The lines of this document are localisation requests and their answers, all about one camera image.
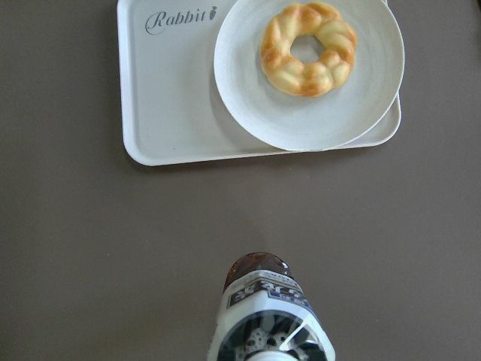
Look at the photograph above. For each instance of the cream serving tray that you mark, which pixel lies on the cream serving tray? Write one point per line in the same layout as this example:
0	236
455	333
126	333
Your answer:
171	107

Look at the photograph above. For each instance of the braided ring bread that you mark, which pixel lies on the braided ring bread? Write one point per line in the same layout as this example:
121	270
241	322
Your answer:
308	50

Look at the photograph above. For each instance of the tea bottle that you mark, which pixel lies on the tea bottle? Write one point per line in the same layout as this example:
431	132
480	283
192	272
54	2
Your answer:
264	315

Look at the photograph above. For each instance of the white round plate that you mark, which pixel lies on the white round plate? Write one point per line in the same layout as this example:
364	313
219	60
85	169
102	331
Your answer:
365	110

